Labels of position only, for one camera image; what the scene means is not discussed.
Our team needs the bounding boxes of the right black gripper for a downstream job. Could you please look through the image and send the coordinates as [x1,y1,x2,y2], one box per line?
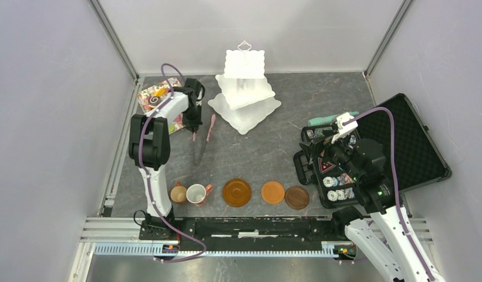
[299,128,362,181]

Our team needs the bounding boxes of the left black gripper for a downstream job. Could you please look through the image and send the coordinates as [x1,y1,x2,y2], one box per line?
[182,103,203,133]

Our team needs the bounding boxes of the yellow cake slice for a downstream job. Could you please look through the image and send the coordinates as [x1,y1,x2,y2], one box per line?
[154,88,168,97]

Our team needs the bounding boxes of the pink-tipped metal tongs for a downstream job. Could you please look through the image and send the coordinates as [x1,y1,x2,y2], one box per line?
[192,114,217,167]

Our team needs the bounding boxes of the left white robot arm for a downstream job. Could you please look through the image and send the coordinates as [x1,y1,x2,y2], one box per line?
[128,78,205,217]

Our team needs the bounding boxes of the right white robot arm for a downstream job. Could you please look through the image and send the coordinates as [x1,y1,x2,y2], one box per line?
[299,139,445,281]

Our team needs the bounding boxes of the floral rectangular tray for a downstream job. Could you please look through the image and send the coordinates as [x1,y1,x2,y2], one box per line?
[137,78,184,134]

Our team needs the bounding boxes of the chocolate swirl roll cake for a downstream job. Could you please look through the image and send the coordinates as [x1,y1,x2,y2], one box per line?
[147,96,161,107]

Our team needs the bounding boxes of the white three-tier dessert stand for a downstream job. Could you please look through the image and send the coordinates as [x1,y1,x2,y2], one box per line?
[208,41,282,135]

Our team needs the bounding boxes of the black open carrying case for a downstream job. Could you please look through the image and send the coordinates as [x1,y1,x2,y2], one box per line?
[294,93,451,209]

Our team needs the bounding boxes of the dark brown wooden coaster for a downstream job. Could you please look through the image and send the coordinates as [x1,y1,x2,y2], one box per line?
[285,186,310,210]

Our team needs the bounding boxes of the light orange wooden coaster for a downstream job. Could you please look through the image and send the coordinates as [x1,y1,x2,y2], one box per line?
[261,181,285,204]

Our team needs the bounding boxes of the orange mug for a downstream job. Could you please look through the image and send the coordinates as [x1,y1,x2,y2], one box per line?
[170,181,187,204]

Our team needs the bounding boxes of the large brown wooden saucer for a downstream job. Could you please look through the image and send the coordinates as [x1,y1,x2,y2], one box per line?
[222,178,252,207]

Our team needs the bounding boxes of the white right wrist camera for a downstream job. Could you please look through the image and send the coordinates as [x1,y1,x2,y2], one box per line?
[331,112,358,144]

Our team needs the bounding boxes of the teal cylindrical handle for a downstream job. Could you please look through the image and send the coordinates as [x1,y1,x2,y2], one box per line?
[307,113,342,126]

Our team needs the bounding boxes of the white mug pink handle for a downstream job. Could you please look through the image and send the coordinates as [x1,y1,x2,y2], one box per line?
[186,184,213,206]

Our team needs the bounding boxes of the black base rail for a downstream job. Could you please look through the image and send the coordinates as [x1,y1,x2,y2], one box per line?
[139,216,350,256]

